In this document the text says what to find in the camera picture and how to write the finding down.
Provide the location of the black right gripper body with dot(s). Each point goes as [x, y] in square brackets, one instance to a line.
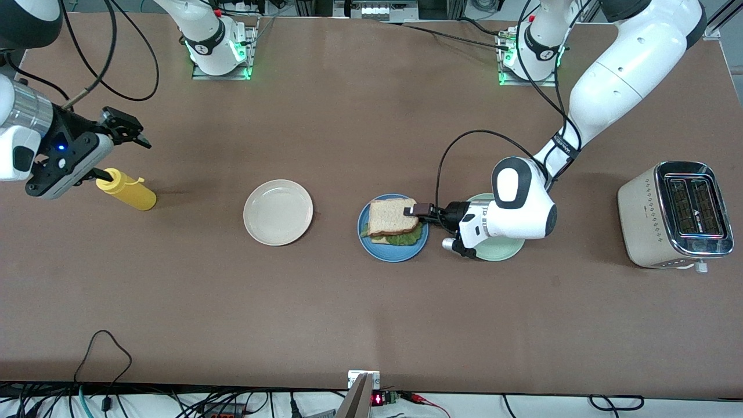
[71, 129]

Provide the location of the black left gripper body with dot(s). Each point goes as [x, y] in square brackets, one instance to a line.
[453, 212]

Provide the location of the green lettuce leaf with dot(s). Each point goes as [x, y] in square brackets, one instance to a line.
[406, 238]

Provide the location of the yellow mustard squeeze bottle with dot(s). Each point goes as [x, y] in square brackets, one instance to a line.
[136, 197]

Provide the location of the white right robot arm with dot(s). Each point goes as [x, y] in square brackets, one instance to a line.
[212, 40]

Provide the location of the blue round plate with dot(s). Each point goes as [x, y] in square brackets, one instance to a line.
[395, 254]

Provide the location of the pale green round plate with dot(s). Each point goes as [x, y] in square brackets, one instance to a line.
[499, 251]

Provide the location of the beige round plate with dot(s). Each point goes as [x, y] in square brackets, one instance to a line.
[278, 212]

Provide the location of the red LED display module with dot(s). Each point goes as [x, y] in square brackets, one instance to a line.
[378, 399]

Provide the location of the cream two-slot toaster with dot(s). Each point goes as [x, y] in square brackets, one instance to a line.
[644, 232]

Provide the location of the white power strip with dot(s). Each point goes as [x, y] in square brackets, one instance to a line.
[380, 10]

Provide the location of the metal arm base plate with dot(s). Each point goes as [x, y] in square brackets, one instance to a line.
[200, 74]
[522, 83]

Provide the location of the grey metal camera mount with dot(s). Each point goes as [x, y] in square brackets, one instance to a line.
[360, 400]

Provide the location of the aluminium frame corner bracket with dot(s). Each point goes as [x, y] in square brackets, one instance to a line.
[711, 30]

